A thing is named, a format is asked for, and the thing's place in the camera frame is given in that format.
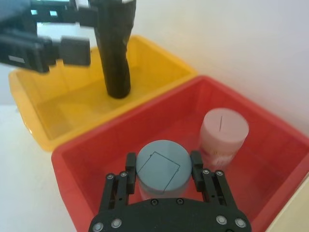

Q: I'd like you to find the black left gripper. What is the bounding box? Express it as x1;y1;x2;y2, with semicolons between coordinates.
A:
0;0;98;73

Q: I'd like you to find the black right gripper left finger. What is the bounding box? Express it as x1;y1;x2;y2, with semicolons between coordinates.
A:
100;152;138;211

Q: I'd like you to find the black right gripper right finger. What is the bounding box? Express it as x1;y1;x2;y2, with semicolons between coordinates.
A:
190;151;234;208

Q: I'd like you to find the slim black bag roll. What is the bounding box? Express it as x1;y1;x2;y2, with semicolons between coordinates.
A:
93;0;138;99

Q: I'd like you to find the blue-grey-lidded toothpick jar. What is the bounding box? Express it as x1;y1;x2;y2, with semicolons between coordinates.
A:
135;139;193;201

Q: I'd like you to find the pink-lidded toothpick jar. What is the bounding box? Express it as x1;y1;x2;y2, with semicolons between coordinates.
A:
199;108;250;171

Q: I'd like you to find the yellow plastic bin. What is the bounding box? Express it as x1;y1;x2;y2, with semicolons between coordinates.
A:
8;35;198;152

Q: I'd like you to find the red plastic bin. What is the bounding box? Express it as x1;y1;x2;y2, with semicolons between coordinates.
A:
51;75;305;232

